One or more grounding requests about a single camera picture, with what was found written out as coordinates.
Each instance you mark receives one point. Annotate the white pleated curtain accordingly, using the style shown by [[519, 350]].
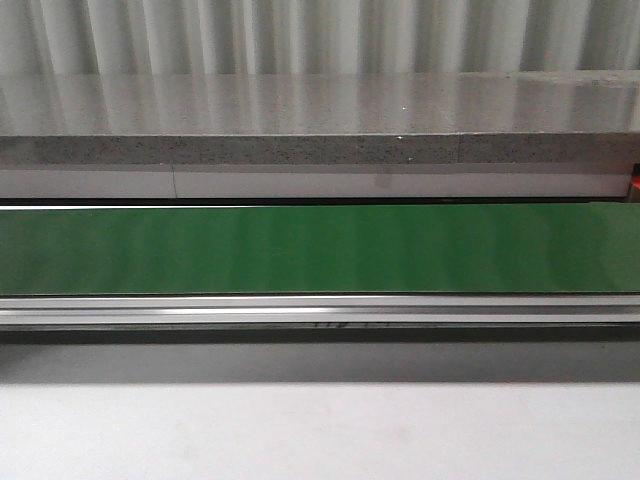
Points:
[[299, 37]]

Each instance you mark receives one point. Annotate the orange red object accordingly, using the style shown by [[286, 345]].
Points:
[[634, 188]]

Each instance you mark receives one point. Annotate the grey speckled stone counter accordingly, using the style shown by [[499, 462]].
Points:
[[199, 137]]

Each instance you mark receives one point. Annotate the green conveyor belt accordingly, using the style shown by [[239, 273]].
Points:
[[389, 249]]

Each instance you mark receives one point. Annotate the aluminium conveyor frame rail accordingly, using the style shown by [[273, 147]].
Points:
[[319, 318]]

